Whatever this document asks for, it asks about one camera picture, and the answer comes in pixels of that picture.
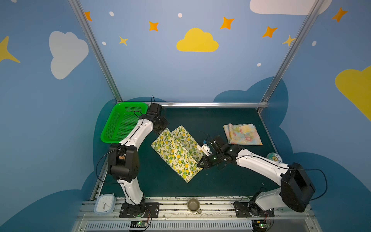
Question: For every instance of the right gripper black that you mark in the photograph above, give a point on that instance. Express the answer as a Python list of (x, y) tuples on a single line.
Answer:
[(214, 152)]

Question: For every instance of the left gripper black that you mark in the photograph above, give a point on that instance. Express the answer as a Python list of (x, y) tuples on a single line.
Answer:
[(162, 125)]

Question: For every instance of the pastel floral skirt pink flowers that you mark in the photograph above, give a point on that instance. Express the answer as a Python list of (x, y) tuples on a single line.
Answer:
[(242, 134)]

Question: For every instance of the lemon print skirt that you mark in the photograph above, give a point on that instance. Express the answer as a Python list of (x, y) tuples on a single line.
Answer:
[(180, 151)]

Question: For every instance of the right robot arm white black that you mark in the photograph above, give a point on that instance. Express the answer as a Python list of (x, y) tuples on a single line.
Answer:
[(295, 187)]

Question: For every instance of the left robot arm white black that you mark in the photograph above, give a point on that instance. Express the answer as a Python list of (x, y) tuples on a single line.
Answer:
[(124, 162)]

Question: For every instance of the green plastic basket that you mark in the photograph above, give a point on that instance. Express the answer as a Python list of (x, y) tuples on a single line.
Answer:
[(123, 118)]

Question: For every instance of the tape roll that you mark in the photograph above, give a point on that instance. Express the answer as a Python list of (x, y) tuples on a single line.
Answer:
[(274, 157)]

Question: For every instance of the olive ceramic mug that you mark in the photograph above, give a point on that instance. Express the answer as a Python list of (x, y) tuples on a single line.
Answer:
[(194, 206)]

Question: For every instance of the right green circuit board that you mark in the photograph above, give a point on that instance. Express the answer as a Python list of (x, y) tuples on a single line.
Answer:
[(260, 226)]

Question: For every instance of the green circuit board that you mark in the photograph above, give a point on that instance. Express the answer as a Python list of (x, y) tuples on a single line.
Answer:
[(260, 226), (138, 225)]

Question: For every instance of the white square clock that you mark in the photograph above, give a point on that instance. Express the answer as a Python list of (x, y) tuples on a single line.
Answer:
[(105, 204)]

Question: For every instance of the left green circuit board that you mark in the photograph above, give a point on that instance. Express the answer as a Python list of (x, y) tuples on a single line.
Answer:
[(138, 225)]

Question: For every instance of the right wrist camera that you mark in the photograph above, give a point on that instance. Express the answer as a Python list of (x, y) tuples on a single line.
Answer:
[(215, 146)]

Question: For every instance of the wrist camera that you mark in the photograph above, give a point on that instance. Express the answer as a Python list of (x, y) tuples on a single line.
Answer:
[(215, 146), (155, 109)]

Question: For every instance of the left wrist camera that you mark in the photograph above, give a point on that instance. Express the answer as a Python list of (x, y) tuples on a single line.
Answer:
[(155, 109)]

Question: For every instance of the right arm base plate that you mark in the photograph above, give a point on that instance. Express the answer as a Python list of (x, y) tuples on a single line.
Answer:
[(245, 209)]

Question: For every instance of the aluminium frame back rail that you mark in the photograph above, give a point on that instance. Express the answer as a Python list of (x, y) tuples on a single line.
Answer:
[(214, 104)]

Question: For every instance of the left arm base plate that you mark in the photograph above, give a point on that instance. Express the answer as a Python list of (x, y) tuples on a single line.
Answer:
[(139, 211)]

